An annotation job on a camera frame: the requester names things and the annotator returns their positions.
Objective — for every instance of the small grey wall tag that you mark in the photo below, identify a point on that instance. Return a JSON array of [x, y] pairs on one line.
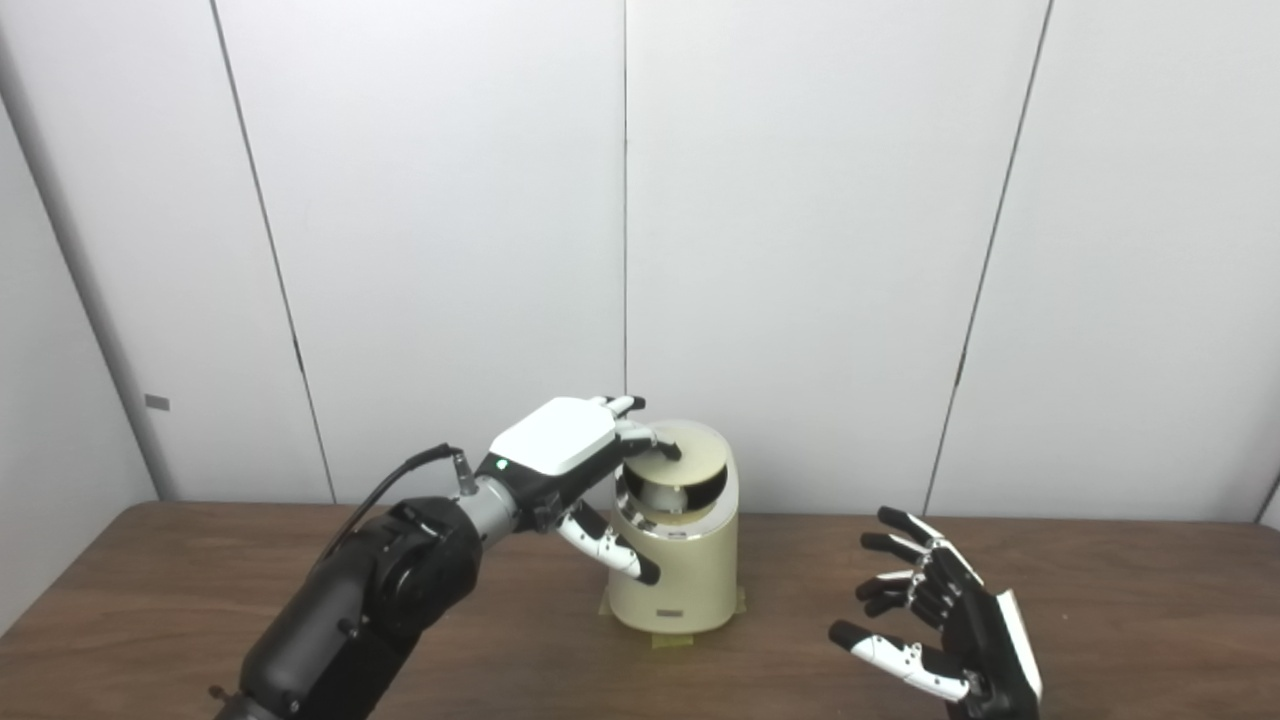
[[157, 402]]

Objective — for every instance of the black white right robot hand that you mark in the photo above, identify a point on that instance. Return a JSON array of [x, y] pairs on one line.
[[985, 640]]

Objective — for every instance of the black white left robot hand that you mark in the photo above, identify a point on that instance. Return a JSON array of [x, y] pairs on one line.
[[555, 440]]

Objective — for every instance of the cream-colored bin body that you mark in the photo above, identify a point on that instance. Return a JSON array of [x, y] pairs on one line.
[[690, 570]]

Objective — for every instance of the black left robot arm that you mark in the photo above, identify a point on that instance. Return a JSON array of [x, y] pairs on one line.
[[370, 610]]

